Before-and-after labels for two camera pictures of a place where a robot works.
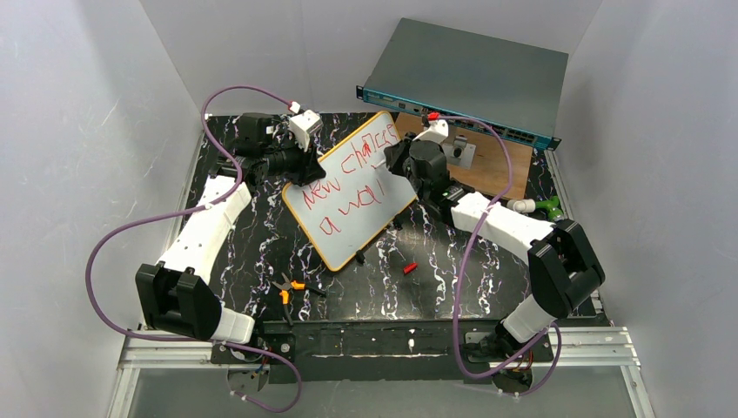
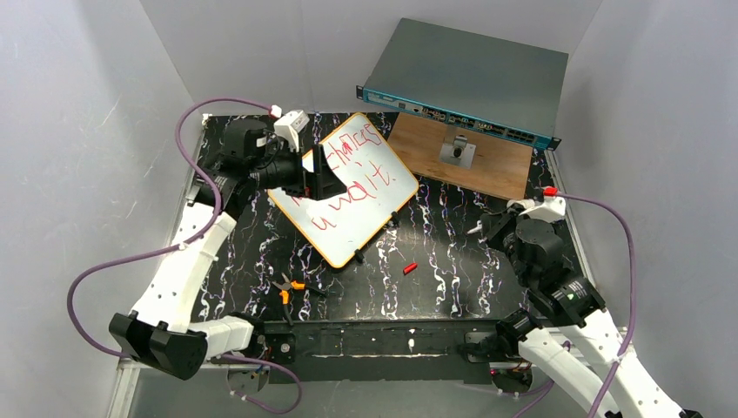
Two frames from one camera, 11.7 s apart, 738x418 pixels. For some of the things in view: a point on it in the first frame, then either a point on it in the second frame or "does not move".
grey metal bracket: (459, 153) does not move
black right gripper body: (395, 158) → (495, 229)
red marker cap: (410, 267) does not move
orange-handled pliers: (285, 288) does not move
